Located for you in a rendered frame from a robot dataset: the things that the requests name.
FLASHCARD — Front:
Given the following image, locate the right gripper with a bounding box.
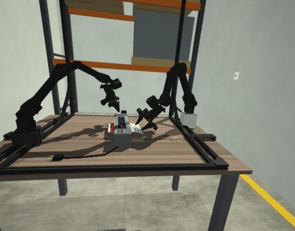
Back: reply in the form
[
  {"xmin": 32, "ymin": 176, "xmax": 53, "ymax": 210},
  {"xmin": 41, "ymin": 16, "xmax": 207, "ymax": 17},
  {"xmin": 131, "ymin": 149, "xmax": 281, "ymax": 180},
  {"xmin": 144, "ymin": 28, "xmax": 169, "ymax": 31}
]
[{"xmin": 106, "ymin": 91, "xmax": 120, "ymax": 112}]

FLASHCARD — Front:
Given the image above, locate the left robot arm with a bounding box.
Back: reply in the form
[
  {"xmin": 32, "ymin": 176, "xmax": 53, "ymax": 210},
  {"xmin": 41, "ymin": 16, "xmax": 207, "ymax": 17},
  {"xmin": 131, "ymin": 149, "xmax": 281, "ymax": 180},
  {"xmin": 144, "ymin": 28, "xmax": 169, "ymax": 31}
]
[{"xmin": 146, "ymin": 63, "xmax": 197, "ymax": 115}]

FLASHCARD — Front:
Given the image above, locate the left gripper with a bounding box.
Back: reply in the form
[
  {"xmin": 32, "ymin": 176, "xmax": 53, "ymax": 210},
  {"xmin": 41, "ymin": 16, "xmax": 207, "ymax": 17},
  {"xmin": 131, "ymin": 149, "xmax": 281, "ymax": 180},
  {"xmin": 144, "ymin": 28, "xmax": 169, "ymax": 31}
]
[{"xmin": 135, "ymin": 108, "xmax": 158, "ymax": 130}]

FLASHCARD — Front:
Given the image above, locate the white laminating pouch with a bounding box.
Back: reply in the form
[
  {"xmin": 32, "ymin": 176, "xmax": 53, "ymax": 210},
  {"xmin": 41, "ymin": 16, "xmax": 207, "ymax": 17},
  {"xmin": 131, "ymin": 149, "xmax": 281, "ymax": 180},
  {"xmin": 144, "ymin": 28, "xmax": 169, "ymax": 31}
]
[{"xmin": 108, "ymin": 123, "xmax": 143, "ymax": 134}]

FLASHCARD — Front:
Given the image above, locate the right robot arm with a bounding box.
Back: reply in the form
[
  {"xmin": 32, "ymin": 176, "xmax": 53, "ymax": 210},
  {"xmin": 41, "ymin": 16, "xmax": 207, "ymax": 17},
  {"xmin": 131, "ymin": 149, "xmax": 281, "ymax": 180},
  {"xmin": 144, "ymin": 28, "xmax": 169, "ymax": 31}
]
[{"xmin": 15, "ymin": 61, "xmax": 122, "ymax": 133}]

